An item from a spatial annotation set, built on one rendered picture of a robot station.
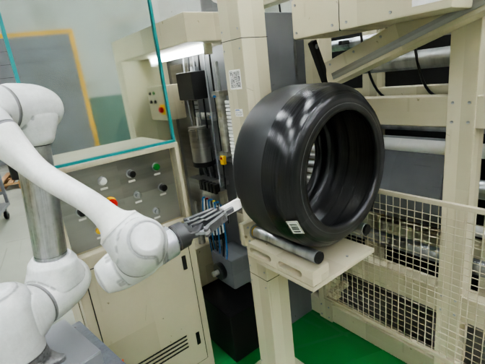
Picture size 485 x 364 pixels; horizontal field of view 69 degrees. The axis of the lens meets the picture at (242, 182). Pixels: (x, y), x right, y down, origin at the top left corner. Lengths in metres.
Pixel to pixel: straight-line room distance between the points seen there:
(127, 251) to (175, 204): 1.00
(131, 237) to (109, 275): 0.20
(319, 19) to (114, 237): 1.09
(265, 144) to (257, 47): 0.48
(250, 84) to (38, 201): 0.84
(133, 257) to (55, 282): 0.60
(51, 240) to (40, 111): 0.40
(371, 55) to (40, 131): 1.17
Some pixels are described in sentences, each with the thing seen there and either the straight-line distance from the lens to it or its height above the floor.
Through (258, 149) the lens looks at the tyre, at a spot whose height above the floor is 1.30.
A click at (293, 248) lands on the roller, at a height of 0.91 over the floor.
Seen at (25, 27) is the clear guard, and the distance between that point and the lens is 1.50.
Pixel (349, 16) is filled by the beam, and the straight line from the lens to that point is 1.40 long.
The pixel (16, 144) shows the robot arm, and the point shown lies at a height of 1.43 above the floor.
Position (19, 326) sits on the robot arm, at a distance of 1.24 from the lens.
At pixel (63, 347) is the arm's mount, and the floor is 0.75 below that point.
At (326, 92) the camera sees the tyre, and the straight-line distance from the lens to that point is 1.18.
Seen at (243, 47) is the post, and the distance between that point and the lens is 1.41.
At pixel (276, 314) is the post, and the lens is 1.80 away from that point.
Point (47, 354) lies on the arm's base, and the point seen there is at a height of 0.79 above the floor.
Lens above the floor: 1.53
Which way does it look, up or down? 17 degrees down
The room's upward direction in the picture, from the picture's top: 7 degrees counter-clockwise
